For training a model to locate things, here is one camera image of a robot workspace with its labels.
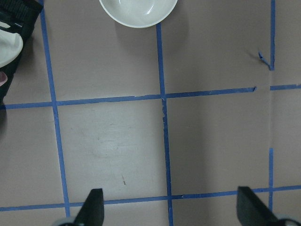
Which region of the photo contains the cream white plate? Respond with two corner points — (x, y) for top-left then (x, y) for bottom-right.
(0, 21), (23, 67)

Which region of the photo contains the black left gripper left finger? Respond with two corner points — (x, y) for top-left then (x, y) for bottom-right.
(74, 188), (104, 226)

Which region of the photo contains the white ceramic bowl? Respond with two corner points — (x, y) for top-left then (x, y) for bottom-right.
(99, 0), (177, 28)

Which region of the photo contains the pink plate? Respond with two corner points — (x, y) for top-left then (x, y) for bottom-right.
(0, 72), (8, 86)

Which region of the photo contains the black dish rack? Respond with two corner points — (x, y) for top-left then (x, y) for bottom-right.
(0, 0), (43, 104)

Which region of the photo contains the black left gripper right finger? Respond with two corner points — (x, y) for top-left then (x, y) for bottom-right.
(236, 186), (278, 226)

